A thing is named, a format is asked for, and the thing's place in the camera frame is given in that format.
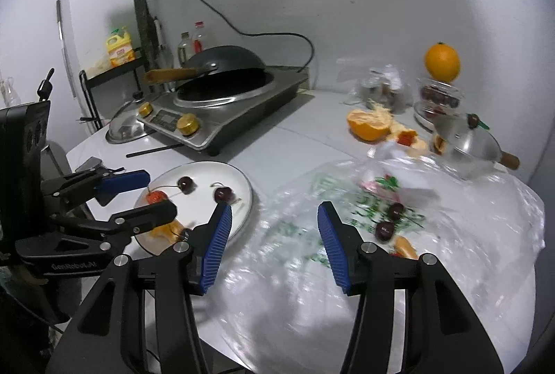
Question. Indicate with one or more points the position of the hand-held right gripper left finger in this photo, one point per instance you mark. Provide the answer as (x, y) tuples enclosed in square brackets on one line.
[(217, 244)]

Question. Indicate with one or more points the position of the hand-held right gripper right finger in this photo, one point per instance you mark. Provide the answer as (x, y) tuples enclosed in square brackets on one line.
[(334, 244)]

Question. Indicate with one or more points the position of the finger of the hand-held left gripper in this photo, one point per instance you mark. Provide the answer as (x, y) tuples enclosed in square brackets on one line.
[(123, 182), (151, 214)]

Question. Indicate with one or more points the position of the dark red cherry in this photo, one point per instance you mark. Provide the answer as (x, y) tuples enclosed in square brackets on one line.
[(395, 211), (222, 194), (384, 231), (472, 121), (187, 184)]

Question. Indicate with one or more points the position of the white round plate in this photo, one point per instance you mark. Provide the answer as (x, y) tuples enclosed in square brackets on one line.
[(203, 174)]

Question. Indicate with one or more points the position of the clear printed plastic bag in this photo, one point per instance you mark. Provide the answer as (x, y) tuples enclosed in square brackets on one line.
[(455, 235)]

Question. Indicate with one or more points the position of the black chopstick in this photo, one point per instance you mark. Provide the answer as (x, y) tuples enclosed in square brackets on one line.
[(151, 150)]

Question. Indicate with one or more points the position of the glass pot lid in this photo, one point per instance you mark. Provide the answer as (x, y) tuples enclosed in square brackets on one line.
[(125, 127)]

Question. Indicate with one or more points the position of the black metal rack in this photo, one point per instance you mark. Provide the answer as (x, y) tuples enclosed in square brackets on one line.
[(93, 87)]

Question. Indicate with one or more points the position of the half peeled orange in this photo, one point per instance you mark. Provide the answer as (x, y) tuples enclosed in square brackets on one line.
[(368, 124)]

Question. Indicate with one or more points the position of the orange peel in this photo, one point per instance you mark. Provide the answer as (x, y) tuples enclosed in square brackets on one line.
[(420, 146)]

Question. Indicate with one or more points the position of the yellow detergent bottle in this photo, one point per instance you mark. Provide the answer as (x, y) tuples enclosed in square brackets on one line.
[(120, 48)]

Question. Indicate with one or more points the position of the clear oil bottle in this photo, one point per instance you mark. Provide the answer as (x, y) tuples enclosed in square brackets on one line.
[(184, 48)]

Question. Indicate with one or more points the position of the black umbrella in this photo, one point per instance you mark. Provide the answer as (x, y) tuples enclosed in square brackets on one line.
[(154, 31)]

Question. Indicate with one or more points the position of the induction cooker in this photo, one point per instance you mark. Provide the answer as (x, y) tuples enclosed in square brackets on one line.
[(260, 96)]

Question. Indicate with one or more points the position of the plastic bag with cups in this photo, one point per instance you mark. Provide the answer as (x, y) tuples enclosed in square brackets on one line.
[(381, 90)]

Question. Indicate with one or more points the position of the red capped bottle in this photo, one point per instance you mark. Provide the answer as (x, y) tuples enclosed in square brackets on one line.
[(198, 38)]

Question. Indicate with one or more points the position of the glass jar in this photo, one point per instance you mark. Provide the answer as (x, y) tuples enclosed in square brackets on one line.
[(438, 96)]

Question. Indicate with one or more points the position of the whole orange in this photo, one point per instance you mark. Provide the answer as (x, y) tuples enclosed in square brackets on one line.
[(442, 62)]

